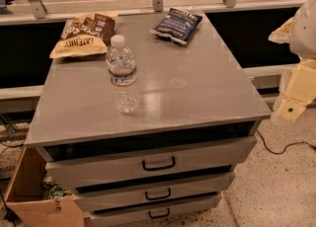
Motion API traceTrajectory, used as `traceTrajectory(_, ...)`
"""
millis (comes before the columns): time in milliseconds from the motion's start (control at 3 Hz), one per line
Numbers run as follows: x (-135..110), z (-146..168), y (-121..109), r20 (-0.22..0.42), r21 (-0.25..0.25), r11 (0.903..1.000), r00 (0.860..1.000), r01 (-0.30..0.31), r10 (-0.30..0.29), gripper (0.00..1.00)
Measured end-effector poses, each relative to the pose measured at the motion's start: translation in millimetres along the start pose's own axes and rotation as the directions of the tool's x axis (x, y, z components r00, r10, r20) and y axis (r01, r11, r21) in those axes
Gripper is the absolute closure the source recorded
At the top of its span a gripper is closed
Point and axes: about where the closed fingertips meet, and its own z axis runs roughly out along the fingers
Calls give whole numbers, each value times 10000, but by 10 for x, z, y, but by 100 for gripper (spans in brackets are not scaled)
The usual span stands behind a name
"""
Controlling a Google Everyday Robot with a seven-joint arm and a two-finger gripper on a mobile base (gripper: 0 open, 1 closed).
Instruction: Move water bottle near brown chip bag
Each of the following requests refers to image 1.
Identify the bottom grey drawer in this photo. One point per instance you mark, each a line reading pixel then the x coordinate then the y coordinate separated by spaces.
pixel 155 211

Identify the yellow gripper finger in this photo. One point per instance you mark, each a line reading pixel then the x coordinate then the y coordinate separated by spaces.
pixel 297 90
pixel 282 33

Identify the grey drawer cabinet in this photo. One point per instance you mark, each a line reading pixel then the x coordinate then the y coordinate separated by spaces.
pixel 189 94

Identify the brown chip bag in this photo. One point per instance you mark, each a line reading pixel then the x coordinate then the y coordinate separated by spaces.
pixel 88 34

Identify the cardboard box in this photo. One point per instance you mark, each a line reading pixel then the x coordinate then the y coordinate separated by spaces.
pixel 29 199

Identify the blue chip bag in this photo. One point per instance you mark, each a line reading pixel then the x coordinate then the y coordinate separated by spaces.
pixel 177 26

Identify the top grey drawer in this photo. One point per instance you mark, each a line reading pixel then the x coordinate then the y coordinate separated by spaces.
pixel 105 169

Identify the clear plastic water bottle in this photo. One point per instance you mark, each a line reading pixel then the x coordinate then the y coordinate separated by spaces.
pixel 123 74

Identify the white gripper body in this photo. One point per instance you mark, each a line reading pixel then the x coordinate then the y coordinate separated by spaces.
pixel 304 32

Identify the green package in box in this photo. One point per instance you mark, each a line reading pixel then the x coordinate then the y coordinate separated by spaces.
pixel 58 192

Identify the metal can in box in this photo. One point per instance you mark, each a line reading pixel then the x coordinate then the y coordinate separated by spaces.
pixel 48 181

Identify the middle grey drawer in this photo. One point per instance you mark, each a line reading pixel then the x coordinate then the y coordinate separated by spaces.
pixel 155 190

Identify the grey drawer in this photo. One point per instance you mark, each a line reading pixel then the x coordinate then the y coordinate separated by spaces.
pixel 105 169
pixel 155 211
pixel 155 190

